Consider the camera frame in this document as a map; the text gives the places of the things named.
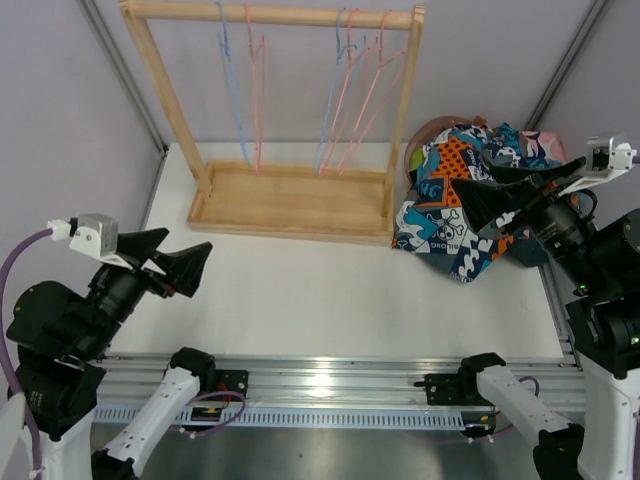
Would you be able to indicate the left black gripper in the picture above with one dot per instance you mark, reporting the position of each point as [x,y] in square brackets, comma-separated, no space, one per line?
[184,266]

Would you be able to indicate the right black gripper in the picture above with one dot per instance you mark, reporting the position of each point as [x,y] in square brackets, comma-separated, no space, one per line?
[484,200]

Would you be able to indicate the pink shark print shorts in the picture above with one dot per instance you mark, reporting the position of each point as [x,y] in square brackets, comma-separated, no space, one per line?
[546,146]

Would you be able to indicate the colourful patterned shorts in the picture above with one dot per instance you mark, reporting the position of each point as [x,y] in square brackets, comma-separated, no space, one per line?
[430,223]

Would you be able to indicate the pink wire hanger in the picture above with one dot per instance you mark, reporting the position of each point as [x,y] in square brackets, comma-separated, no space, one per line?
[257,54]
[369,112]
[342,120]

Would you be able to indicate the light blue wire hanger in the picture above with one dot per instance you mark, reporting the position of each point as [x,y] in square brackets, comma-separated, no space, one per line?
[336,96]

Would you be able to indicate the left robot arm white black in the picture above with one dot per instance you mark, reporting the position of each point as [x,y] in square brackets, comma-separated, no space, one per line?
[61,336]

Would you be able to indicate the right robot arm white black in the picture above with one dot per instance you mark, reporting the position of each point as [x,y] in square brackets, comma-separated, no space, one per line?
[603,264]

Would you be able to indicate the brown translucent plastic basket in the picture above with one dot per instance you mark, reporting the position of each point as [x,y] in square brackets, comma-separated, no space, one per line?
[431,130]

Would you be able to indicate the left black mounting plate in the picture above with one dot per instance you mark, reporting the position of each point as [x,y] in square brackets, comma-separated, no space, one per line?
[233,380]

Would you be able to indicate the black mounting plate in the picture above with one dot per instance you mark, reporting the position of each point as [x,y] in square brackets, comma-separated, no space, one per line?
[442,389]
[233,380]

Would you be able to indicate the wooden clothes rack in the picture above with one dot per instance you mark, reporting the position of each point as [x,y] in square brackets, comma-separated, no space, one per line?
[177,43]

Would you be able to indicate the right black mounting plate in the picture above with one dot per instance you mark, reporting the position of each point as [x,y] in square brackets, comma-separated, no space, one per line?
[442,389]

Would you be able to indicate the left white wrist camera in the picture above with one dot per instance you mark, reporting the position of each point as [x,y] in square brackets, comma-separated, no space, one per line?
[93,235]

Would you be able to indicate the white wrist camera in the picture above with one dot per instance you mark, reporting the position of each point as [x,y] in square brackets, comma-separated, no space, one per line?
[93,235]
[609,157]

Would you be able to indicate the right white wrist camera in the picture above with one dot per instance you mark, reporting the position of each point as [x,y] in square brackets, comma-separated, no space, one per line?
[609,157]

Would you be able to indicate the grey slotted cable duct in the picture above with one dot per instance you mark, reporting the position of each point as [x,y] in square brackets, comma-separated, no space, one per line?
[252,416]

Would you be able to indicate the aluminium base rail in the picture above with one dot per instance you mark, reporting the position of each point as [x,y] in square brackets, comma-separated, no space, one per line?
[330,381]

